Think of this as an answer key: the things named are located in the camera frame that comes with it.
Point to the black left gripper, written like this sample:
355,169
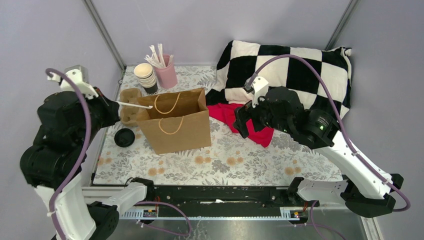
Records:
111,106

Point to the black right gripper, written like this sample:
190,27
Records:
245,113

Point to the single white straw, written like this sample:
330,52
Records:
134,105

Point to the brown paper bag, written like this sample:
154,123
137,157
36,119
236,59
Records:
177,121

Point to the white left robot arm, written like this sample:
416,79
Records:
52,165

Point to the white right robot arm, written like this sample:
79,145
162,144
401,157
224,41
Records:
364,189

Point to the red cloth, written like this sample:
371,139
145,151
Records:
226,113

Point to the stack of black lids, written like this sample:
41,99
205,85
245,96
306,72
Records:
124,137

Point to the floral table mat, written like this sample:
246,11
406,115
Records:
230,160

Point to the checkered black white pillow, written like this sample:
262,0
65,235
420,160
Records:
240,60

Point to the stack of paper cups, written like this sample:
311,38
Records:
146,77

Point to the pink cup holder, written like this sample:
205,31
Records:
167,77

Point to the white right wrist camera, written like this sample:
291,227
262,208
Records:
258,86

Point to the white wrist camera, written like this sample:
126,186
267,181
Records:
79,75
258,86

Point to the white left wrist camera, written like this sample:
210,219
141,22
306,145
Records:
79,75

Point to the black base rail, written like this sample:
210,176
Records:
225,202

